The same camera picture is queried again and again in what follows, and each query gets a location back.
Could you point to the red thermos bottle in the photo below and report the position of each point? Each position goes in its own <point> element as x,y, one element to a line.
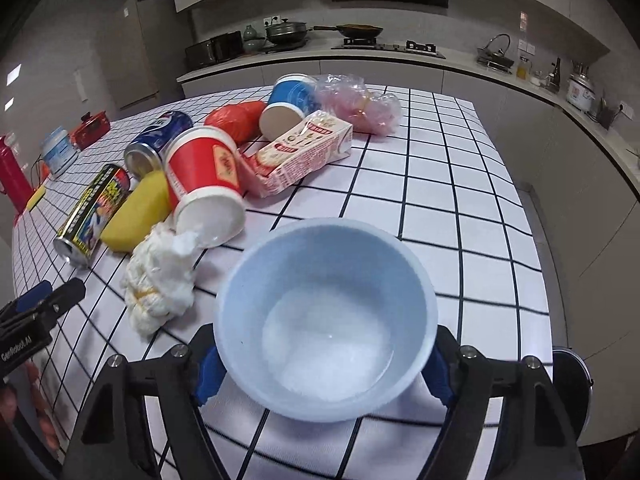
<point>15,175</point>

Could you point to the white rice cooker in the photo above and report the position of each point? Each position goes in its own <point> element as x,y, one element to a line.
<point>581,92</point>

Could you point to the dark glass bottle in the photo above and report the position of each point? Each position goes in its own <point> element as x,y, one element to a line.
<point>555,77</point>

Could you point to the pink milk carton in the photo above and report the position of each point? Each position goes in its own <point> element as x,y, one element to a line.
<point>300,155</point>

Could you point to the white checkered tablecloth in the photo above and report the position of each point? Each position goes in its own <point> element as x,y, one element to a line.
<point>450,210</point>

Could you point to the small red pot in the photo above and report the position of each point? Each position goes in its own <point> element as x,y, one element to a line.
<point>90,130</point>

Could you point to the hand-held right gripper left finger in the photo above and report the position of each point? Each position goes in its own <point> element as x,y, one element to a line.
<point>207,375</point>

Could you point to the black and yellow can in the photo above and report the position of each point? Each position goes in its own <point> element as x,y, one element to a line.
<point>95,210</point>

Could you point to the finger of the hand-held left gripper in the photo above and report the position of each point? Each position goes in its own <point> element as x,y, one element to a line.
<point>67,294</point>
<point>30,296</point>

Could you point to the red paper cup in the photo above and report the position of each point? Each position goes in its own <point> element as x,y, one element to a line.
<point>200,170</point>

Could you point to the black gas stove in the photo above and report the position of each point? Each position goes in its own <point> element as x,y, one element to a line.
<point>390,47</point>

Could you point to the small yellow block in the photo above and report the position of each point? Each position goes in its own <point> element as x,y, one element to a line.
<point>35,199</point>

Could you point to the black toaster oven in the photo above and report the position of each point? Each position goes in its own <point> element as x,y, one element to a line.
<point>212,51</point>

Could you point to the steel pot with lid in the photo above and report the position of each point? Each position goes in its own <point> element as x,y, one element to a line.
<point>286,32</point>

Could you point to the blue paper cup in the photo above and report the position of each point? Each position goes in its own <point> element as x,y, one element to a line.
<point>292,97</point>

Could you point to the yellow sponge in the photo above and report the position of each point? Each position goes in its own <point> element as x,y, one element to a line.
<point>135,215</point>

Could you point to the light blue plastic bowl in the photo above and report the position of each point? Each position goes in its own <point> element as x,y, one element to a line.
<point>325,320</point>

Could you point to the green ceramic jar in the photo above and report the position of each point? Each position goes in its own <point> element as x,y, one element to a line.
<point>252,40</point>

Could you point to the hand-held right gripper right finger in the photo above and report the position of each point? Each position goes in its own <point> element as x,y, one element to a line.
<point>440,375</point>

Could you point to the clear pink plastic bag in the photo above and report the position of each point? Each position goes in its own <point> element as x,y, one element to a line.
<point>350,105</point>

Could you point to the blue soda can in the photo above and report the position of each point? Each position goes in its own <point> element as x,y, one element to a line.
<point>160,135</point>

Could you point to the grey refrigerator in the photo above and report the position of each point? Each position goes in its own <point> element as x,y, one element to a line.
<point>150,55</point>

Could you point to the red plastic bag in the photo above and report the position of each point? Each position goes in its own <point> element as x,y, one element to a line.
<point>235,117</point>

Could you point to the white tissue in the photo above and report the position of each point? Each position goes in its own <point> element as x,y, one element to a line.
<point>160,280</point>

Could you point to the yellow oil bottle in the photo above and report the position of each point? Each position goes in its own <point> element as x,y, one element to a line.
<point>523,70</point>

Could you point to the white wall socket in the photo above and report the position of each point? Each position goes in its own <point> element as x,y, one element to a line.
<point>271,21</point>

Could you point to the steel kettle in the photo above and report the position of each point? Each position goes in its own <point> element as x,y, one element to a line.
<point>495,55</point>

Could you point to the dark utensil holder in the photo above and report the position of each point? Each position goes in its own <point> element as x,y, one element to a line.
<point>606,115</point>

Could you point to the black frying pan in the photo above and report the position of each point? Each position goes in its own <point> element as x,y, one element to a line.
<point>360,30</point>

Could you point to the white plastic tub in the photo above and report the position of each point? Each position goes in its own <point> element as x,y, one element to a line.
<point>60,152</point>

